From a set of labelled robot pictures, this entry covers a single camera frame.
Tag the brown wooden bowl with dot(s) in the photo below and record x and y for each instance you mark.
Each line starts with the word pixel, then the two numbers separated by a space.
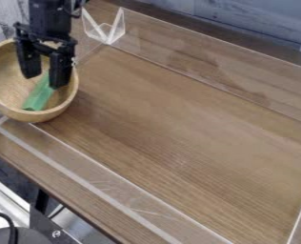
pixel 15 89

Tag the black metal table leg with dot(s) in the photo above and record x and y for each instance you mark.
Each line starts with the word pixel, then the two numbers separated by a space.
pixel 42 201

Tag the green rectangular block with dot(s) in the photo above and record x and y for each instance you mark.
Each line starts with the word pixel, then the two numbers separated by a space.
pixel 38 97

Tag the clear acrylic front wall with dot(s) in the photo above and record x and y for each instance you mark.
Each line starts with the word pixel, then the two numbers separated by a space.
pixel 123 210

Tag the clear acrylic wall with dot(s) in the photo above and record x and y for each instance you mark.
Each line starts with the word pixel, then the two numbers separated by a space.
pixel 123 210
pixel 254 76

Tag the dark grey round base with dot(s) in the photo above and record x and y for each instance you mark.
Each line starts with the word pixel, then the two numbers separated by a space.
pixel 23 236

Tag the grey metal bracket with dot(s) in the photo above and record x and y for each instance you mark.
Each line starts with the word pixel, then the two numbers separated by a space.
pixel 47 232

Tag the clear acrylic corner bracket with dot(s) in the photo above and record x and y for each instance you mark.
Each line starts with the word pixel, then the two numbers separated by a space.
pixel 105 33

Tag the clear acrylic rear wall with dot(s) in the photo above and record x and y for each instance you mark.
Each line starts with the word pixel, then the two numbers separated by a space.
pixel 254 76

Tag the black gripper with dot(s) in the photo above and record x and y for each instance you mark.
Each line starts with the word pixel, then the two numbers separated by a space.
pixel 49 25

